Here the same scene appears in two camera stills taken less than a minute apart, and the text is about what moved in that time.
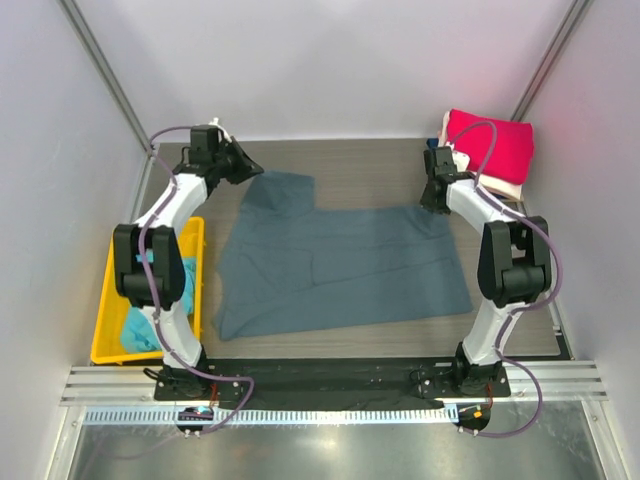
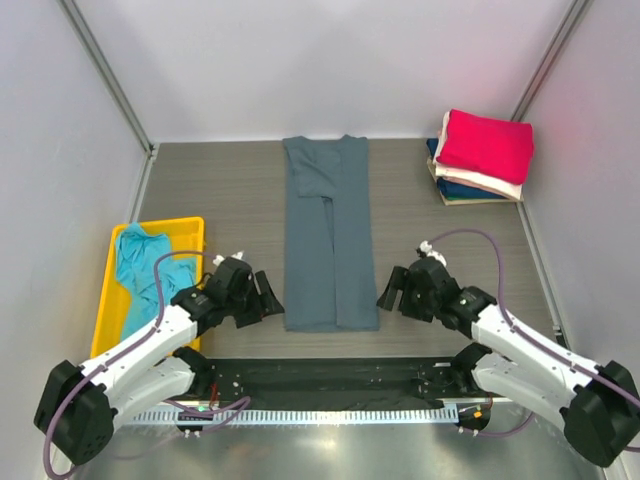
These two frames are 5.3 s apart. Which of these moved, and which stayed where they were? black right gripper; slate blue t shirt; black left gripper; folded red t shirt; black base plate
Moved: black left gripper; black right gripper; slate blue t shirt
Stayed: black base plate; folded red t shirt
